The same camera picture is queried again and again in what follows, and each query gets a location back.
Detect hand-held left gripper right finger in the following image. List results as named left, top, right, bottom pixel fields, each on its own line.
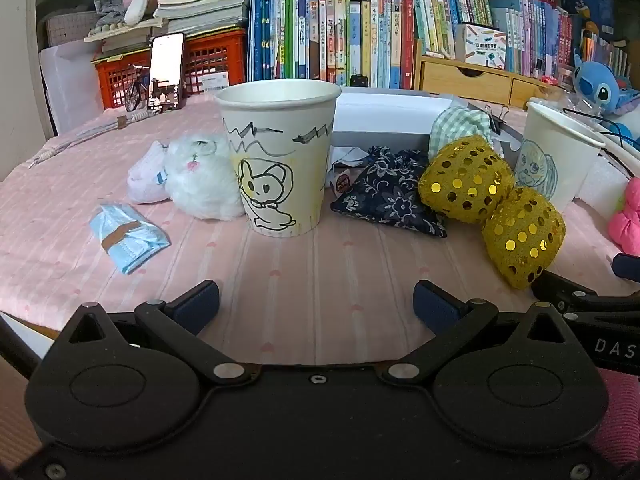
left=380, top=280, right=581, bottom=386

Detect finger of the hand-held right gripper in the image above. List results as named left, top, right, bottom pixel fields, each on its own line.
left=531, top=270, right=640, bottom=313
left=612, top=252, right=640, bottom=283

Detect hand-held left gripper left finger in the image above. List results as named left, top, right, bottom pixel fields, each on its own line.
left=59, top=280, right=253, bottom=386

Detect bright pink plush toy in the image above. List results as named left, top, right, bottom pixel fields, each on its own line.
left=607, top=176, right=640, bottom=257

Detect gold sequined cushion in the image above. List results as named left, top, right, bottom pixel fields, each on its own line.
left=418, top=135, right=516, bottom=225
left=482, top=186, right=567, bottom=291

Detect blue face mask pack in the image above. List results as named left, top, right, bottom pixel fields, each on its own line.
left=89, top=203, right=172, bottom=276

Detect dark blue floral pouch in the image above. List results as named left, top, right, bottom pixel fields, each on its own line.
left=330, top=146, right=448, bottom=238

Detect white fluffy plush toy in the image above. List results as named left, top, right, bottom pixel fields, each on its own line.
left=164, top=132, right=246, bottom=221

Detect white cloth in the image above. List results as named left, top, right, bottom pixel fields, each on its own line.
left=330, top=146, right=373, bottom=167

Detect green checked cloth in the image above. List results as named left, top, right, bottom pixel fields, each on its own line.
left=429, top=106, right=496, bottom=161

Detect grey cardboard box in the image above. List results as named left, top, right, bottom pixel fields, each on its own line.
left=330, top=87, right=521, bottom=168

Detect person's right forearm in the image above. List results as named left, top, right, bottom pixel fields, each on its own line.
left=587, top=367, right=640, bottom=466

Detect white foam piece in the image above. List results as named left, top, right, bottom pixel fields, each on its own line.
left=577, top=152, right=625, bottom=202

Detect pink striped tablecloth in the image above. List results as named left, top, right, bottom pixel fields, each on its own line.
left=0, top=87, right=640, bottom=366

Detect paper cup with coloured drawing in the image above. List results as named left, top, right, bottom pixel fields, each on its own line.
left=514, top=101, right=607, bottom=213

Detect paper cup with black drawing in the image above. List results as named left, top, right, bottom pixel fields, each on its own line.
left=214, top=79, right=342, bottom=238

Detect blue alien plush toy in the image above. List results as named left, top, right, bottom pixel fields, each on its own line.
left=571, top=47, right=640, bottom=117

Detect black binder clip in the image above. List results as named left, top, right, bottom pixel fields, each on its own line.
left=482, top=104, right=511, bottom=133

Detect row of thin books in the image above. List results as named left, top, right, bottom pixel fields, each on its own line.
left=580, top=30, right=631, bottom=78

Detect miniature bicycle model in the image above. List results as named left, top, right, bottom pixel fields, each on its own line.
left=124, top=63, right=152, bottom=112

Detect wooden drawer organizer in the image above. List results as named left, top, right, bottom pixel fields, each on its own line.
left=412, top=40, right=566, bottom=108

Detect red plastic crate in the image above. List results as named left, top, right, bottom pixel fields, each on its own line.
left=91, top=30, right=248, bottom=110

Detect row of pastel books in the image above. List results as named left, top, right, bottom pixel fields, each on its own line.
left=490, top=0, right=573, bottom=78

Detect white paper bag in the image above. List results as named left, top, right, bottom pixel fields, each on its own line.
left=39, top=40, right=106, bottom=136

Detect white printer box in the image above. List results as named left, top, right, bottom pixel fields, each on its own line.
left=454, top=22, right=508, bottom=68

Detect row of leaning books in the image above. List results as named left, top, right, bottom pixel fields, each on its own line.
left=412, top=0, right=493, bottom=58

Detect row of upright picture books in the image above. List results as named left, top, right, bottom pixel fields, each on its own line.
left=247, top=0, right=416, bottom=88

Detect pile of worn paperback books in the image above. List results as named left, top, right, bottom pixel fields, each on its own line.
left=100, top=0, right=251, bottom=53

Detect grey gridded box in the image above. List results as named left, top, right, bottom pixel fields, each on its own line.
left=47, top=10, right=103, bottom=46

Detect grey plush toy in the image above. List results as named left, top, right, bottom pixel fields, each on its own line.
left=94, top=0, right=126, bottom=36

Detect black cable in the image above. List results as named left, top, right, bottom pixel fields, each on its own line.
left=562, top=107, right=640, bottom=148

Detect white braided cable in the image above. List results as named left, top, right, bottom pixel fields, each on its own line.
left=27, top=110, right=151, bottom=171

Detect photo frame with portrait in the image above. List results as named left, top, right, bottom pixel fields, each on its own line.
left=147, top=32, right=187, bottom=111

